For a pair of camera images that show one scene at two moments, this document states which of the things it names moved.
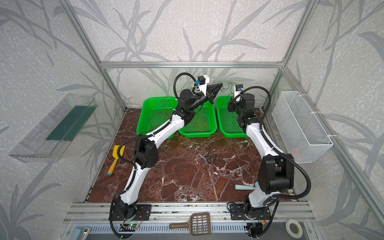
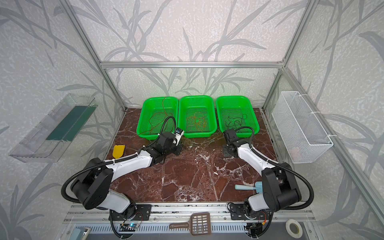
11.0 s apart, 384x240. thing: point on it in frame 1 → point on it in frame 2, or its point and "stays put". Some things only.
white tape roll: (287, 227) stays put
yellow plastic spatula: (115, 154) stays put
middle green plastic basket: (203, 124) stays put
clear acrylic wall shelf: (48, 138) stays put
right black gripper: (231, 106) → (229, 151)
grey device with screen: (80, 234) stays put
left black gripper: (207, 92) → (174, 143)
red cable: (157, 112) → (160, 123)
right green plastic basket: (230, 127) stays put
